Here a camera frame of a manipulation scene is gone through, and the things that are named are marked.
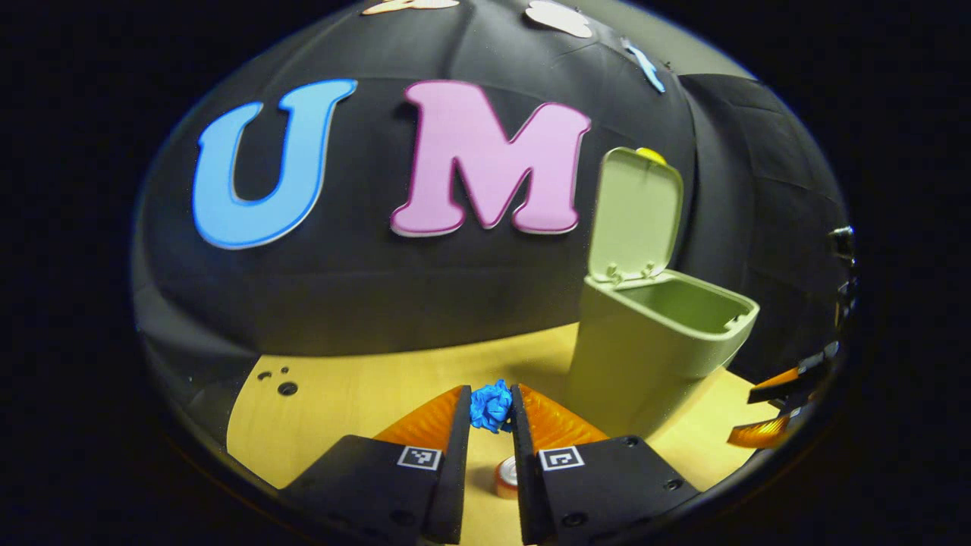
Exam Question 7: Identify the black backdrop cloth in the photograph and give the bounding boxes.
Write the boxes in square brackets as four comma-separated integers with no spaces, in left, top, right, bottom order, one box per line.
[133,0,850,425]

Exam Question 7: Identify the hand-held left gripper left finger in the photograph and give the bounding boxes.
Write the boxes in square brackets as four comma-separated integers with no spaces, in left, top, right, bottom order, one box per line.
[279,384,473,545]

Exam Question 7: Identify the wooden desktop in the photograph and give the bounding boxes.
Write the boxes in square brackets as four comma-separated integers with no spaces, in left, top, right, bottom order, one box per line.
[226,322,782,546]

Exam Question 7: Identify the orange pop can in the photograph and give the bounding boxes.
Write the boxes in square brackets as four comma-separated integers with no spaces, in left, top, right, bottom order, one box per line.
[495,456,520,500]

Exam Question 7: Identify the pale green desktop garbage bin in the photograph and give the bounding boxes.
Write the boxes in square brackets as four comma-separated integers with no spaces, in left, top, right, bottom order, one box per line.
[563,146,761,439]

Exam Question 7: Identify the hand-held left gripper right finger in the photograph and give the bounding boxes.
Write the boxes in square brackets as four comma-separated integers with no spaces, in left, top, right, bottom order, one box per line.
[510,383,700,545]

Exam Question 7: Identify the blue paper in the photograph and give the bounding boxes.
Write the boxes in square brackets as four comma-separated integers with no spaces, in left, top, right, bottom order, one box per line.
[469,379,514,435]

